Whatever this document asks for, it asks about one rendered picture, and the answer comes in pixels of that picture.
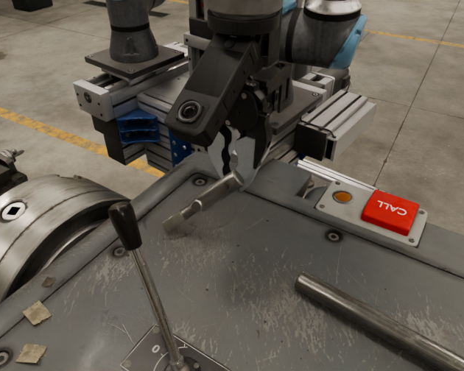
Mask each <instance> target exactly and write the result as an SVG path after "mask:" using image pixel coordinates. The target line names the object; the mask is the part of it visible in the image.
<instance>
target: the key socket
mask: <svg viewBox="0 0 464 371"><path fill-rule="evenodd" d="M25 208H26V205H25V204H24V203H22V202H16V203H13V204H11V205H9V206H7V207H6V208H5V209H4V211H3V213H2V218H3V219H4V220H11V219H14V218H16V217H18V216H20V215H21V214H22V213H23V212H24V210H25Z"/></svg>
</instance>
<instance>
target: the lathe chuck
mask: <svg viewBox="0 0 464 371"><path fill-rule="evenodd" d="M73 177H74V178H76V179H67V178H61V177H60V175H58V174H47V175H44V176H40V177H36V178H33V179H31V180H28V181H26V182H24V183H22V184H20V185H17V186H16V187H14V188H12V189H10V190H9V191H7V192H6V193H4V194H3V195H1V196H0V262H1V260H2V259H3V257H4V256H5V255H6V253H7V251H8V250H9V249H10V248H11V246H12V245H13V244H14V243H15V241H16V240H17V239H18V238H19V237H20V236H21V234H22V233H23V232H24V231H25V230H26V229H27V228H28V227H29V226H31V225H32V224H33V223H34V222H35V221H36V220H38V219H39V218H40V217H41V216H42V215H44V214H45V213H46V212H48V211H50V210H51V209H53V208H54V207H55V206H57V205H59V204H60V203H62V202H65V201H66V200H68V199H71V198H73V197H76V196H79V195H81V194H86V193H89V192H94V191H111V192H115V191H113V190H111V189H109V188H106V187H104V186H103V185H100V184H98V183H96V182H94V181H92V180H89V179H88V178H86V177H83V176H80V175H77V174H75V175H74V176H73ZM115 193H117V192H115ZM16 202H22V203H24V204H25V205H26V208H25V210H24V212H23V213H22V214H21V215H20V216H18V217H16V218H14V219H11V220H4V219H3V218H2V213H3V211H4V209H5V208H6V207H7V206H9V205H11V204H13V203H16Z"/></svg>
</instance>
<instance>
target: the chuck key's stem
mask: <svg viewBox="0 0 464 371"><path fill-rule="evenodd" d="M221 183H224V184H226V185H227V187H228V191H227V192H226V193H225V194H223V195H222V196H221V197H219V198H218V199H216V200H215V201H214V202H212V203H211V204H210V205H208V206H207V207H206V208H204V209H203V210H201V211H202V212H205V211H207V210H208V209H209V208H211V207H212V206H214V205H216V204H217V203H218V202H220V201H221V200H223V199H224V198H226V197H227V196H229V195H230V194H232V193H233V192H235V191H236V190H238V189H239V188H241V187H242V186H243V185H244V183H245V182H244V180H243V178H242V176H241V174H240V173H238V171H235V170H233V171H231V172H229V173H228V174H227V175H225V176H224V177H222V178H221V179H219V180H218V181H216V182H215V183H214V184H212V185H210V186H209V187H207V188H206V189H205V190H204V191H202V192H200V193H199V194H198V195H196V196H195V197H194V200H195V199H196V198H198V197H200V196H202V195H203V194H205V193H206V192H208V191H210V190H211V189H213V188H215V187H216V186H218V185H219V184H221ZM196 213H197V212H195V211H193V210H192V209H191V203H190V204H189V205H187V206H186V207H185V208H183V209H182V210H180V211H178V212H177V213H176V214H174V215H173V216H171V217H169V218H168V219H167V220H166V221H164V222H162V225H163V226H164V227H165V229H166V230H167V232H169V231H170V230H172V229H174V228H175V227H177V226H178V225H180V224H181V223H183V222H184V221H186V220H187V219H189V218H190V217H191V216H193V215H195V214H196Z"/></svg>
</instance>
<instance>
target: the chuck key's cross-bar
mask: <svg viewBox="0 0 464 371"><path fill-rule="evenodd" d="M288 148H289V145H288V144H287V143H283V144H282V145H280V146H278V147H277V148H275V149H274V150H272V151H271V152H269V153H268V154H267V156H266V158H265V159H264V160H263V162H262V163H261V166H260V168H261V167H262V166H264V165H265V164H267V163H268V162H270V161H271V160H272V159H274V158H275V157H277V156H278V155H280V154H281V153H282V152H284V151H285V150H287V149H288ZM227 191H228V187H227V185H226V184H224V183H221V184H219V185H218V186H216V187H215V188H213V189H211V190H210V191H208V192H206V193H205V194H203V195H202V196H200V197H198V198H196V199H195V200H194V201H192V203H191V209H192V210H193V211H195V212H200V211H201V210H203V209H204V208H206V207H207V206H208V205H210V204H211V203H212V202H214V201H215V200H216V199H218V198H219V197H221V196H222V195H223V194H225V193H226V192H227Z"/></svg>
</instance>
